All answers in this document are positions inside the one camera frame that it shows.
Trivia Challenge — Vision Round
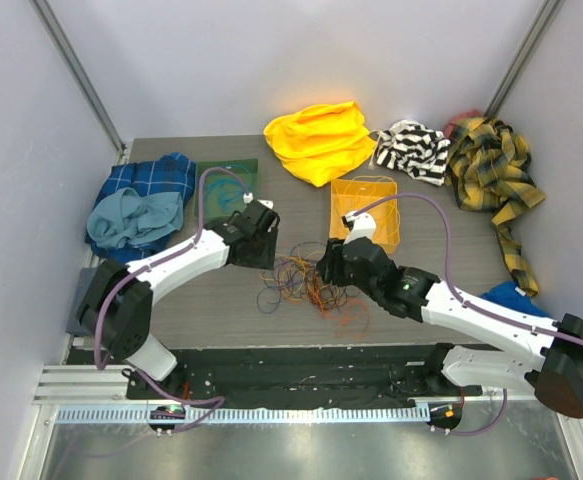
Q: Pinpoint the light blue wire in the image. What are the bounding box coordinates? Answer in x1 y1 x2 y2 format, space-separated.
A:
205 172 245 211

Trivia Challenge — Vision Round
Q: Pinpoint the yellow wire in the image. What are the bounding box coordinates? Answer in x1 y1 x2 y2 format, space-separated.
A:
335 173 402 246

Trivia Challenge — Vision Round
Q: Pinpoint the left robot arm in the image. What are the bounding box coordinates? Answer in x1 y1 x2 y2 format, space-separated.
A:
76 200 280 399

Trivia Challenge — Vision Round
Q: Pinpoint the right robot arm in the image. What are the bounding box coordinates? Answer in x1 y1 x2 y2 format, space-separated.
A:
317 238 583 419

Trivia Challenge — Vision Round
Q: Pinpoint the green plastic bin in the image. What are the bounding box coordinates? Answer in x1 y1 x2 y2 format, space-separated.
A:
196 158 259 221

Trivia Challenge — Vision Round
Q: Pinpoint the yellow plastic bin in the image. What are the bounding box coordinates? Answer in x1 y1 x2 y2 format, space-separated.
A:
329 176 400 254

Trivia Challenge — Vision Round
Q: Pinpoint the blue plaid cloth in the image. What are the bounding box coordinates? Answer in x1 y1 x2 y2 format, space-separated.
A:
85 152 196 263

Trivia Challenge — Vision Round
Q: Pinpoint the yellow cloth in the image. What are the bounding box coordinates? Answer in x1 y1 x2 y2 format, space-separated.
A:
263 101 375 188

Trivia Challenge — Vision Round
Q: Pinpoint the black white striped cloth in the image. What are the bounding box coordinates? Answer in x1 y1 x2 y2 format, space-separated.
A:
369 119 451 186

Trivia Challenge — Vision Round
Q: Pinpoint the light blue cloth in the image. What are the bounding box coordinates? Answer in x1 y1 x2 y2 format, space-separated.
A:
86 187 184 249

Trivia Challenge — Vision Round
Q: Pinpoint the bright blue cloth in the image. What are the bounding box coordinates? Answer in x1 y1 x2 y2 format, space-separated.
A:
481 281 548 317

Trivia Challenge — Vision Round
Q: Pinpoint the pink cloth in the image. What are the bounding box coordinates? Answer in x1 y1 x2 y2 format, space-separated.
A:
443 109 482 136

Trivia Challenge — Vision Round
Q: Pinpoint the yellow black plaid shirt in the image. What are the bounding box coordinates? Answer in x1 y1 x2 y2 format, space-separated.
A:
447 116 547 297

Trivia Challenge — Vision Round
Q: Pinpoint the grey folded cloth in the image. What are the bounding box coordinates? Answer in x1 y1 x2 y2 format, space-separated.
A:
65 267 96 337

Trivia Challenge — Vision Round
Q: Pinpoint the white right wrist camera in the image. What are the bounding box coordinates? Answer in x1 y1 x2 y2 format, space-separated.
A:
342 211 376 244

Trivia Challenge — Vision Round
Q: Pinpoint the tangled coloured wire pile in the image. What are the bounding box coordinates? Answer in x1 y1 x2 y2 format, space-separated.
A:
255 240 372 341

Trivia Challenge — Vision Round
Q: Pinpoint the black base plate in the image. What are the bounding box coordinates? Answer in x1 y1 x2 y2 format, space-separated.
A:
65 342 485 409

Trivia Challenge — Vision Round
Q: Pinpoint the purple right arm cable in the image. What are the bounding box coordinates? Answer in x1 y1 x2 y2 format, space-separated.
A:
343 192 583 435

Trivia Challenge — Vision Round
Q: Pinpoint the aluminium frame rail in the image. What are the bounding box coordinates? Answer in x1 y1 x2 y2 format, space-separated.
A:
33 362 582 426

